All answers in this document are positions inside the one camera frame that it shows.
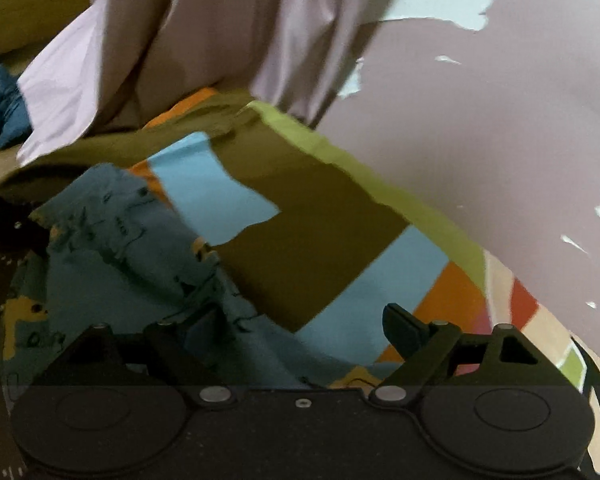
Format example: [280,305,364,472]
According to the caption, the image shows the olive patchwork printed blanket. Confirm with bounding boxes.
[0,87,600,480]

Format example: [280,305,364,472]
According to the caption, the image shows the crumpled blue cloth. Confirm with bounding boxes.
[0,64,33,150]

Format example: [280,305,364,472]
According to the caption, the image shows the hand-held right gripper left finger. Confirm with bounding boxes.
[30,317,234,407]

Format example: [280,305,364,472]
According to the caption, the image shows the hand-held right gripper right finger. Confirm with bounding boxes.
[369,303,582,407]

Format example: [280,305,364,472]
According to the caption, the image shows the pink satin curtain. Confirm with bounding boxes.
[16,0,416,167]

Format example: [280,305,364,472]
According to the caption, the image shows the blue car-print pants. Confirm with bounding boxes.
[2,162,376,396]

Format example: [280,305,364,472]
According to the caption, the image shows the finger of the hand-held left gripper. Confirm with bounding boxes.
[0,180,51,263]

